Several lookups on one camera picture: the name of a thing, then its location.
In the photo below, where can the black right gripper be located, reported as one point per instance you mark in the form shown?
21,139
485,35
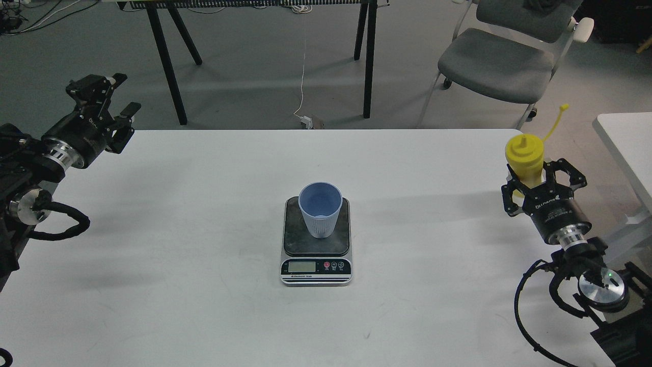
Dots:
555,214

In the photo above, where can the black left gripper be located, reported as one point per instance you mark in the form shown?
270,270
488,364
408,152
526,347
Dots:
80,137

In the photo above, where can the yellow squeeze bottle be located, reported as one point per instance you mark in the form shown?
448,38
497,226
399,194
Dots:
525,154

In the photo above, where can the blue plastic cup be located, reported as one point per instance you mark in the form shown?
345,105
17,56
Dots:
320,204

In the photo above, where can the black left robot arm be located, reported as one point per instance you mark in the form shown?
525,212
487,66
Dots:
31,168

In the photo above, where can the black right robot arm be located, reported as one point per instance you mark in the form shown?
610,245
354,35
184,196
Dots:
618,301

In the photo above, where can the digital kitchen scale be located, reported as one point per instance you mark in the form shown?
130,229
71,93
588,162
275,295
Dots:
307,261

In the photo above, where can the white side table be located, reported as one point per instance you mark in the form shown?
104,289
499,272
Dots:
628,138

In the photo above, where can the grey office chair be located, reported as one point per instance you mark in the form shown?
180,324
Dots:
505,69

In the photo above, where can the white power plug on floor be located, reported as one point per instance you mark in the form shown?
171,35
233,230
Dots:
311,122

